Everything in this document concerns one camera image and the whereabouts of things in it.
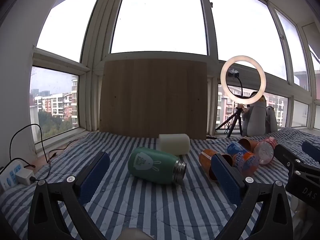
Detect black cable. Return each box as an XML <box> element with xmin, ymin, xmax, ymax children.
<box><xmin>9</xmin><ymin>124</ymin><xmax>78</xmax><ymax>167</ymax></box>

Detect phone holder with gooseneck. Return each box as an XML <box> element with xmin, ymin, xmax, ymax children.
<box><xmin>227</xmin><ymin>68</ymin><xmax>245</xmax><ymax>98</ymax></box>

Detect orange paper cup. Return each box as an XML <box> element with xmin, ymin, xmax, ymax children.
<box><xmin>198</xmin><ymin>149</ymin><xmax>233</xmax><ymax>182</ymax></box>

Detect grey penguin plush toy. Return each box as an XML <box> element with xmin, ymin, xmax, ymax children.
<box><xmin>241</xmin><ymin>91</ymin><xmax>279</xmax><ymax>136</ymax></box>

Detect blue and orange cup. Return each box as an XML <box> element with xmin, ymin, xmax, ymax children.
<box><xmin>225</xmin><ymin>142</ymin><xmax>261</xmax><ymax>177</ymax></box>

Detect blue striped blanket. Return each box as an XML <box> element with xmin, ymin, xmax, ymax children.
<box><xmin>0</xmin><ymin>127</ymin><xmax>320</xmax><ymax>240</ymax></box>

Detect ring light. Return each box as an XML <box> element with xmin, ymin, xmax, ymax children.
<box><xmin>220</xmin><ymin>55</ymin><xmax>266</xmax><ymax>103</ymax></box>

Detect white charger plug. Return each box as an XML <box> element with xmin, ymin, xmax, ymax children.
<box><xmin>15</xmin><ymin>169</ymin><xmax>36</xmax><ymax>186</ymax></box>

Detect brown paper cup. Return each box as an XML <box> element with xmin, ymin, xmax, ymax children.
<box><xmin>237</xmin><ymin>138</ymin><xmax>259</xmax><ymax>153</ymax></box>

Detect white power strip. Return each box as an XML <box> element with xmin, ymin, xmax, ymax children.
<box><xmin>0</xmin><ymin>160</ymin><xmax>23</xmax><ymax>191</ymax></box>

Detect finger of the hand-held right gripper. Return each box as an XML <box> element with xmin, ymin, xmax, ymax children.
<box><xmin>273</xmin><ymin>144</ymin><xmax>312</xmax><ymax>174</ymax></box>
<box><xmin>301</xmin><ymin>141</ymin><xmax>320</xmax><ymax>167</ymax></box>

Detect green rabbit print cup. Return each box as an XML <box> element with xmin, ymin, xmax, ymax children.
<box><xmin>127</xmin><ymin>147</ymin><xmax>187</xmax><ymax>185</ymax></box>

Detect red and white cup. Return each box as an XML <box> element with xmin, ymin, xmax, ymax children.
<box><xmin>253</xmin><ymin>137</ymin><xmax>279</xmax><ymax>166</ymax></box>

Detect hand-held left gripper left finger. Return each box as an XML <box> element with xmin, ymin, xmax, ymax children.
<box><xmin>29</xmin><ymin>151</ymin><xmax>111</xmax><ymax>240</ymax></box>

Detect wooden board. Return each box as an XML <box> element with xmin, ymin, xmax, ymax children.
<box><xmin>99</xmin><ymin>58</ymin><xmax>209</xmax><ymax>141</ymax></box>

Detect black tripod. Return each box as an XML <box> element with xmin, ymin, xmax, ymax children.
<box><xmin>216</xmin><ymin>103</ymin><xmax>245</xmax><ymax>138</ymax></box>

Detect white translucent plastic cup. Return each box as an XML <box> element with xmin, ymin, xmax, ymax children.
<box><xmin>159</xmin><ymin>133</ymin><xmax>191</xmax><ymax>156</ymax></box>

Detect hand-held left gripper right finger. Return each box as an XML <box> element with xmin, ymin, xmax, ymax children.
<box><xmin>211</xmin><ymin>153</ymin><xmax>294</xmax><ymax>240</ymax></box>

